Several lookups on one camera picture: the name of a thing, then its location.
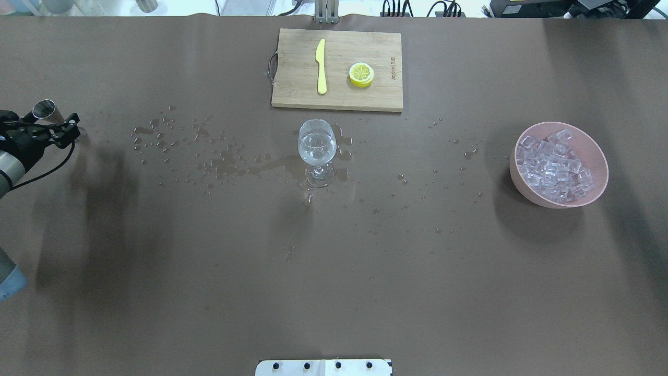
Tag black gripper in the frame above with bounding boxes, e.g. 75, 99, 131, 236
1, 110, 81, 169

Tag steel double jigger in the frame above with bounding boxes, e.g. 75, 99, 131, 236
32, 99, 88, 143

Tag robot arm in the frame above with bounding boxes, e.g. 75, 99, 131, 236
1, 110, 81, 196

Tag clear wine glass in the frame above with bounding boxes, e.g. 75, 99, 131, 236
297, 119, 337, 187

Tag pile of ice cubes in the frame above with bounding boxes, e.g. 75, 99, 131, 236
515, 128, 597, 204

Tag brown table mat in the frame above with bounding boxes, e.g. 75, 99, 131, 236
2, 14, 666, 375

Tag wooden cutting board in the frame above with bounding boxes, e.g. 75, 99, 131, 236
270, 28, 404, 113

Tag yellow plastic knife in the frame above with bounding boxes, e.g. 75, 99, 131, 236
315, 39, 328, 95

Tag lemon slice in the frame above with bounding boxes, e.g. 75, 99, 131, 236
348, 62, 375, 88

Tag pink bowl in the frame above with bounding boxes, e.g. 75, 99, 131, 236
510, 122, 609, 209

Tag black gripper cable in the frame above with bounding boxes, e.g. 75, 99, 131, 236
11, 141, 77, 190

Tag aluminium frame post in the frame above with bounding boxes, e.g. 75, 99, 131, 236
314, 0, 340, 24

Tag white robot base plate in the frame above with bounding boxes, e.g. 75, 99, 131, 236
255, 359, 394, 375

